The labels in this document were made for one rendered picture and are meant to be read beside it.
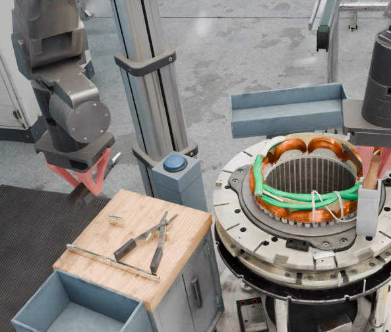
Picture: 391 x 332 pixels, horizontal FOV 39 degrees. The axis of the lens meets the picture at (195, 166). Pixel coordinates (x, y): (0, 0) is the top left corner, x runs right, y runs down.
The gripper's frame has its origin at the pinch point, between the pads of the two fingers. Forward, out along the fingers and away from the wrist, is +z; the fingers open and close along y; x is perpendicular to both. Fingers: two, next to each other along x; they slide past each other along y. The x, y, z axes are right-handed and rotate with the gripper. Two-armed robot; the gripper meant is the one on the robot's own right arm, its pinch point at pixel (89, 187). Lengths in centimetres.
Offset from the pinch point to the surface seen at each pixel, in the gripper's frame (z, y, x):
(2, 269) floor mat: 120, -114, 43
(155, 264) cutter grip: 8.8, 12.3, -3.7
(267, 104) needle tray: 16, 9, 50
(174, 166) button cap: 14.4, 0.0, 22.9
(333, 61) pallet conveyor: 79, -12, 178
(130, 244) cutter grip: 8.9, 6.3, -1.5
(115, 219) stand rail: 10.5, -0.1, 3.4
